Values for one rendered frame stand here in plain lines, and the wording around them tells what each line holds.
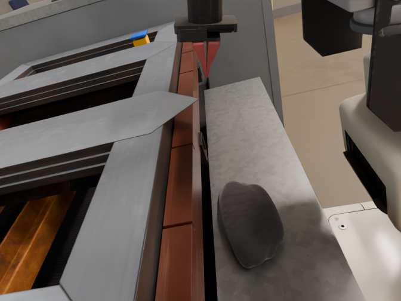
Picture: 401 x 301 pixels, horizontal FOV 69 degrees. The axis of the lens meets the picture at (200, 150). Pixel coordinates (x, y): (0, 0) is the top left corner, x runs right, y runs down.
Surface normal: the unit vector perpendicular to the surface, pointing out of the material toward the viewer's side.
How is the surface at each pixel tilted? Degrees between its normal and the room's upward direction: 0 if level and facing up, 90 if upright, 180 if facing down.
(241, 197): 5
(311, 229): 0
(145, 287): 90
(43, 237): 90
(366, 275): 0
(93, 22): 90
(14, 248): 90
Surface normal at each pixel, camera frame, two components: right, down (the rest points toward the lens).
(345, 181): -0.25, -0.78
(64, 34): 0.02, 0.58
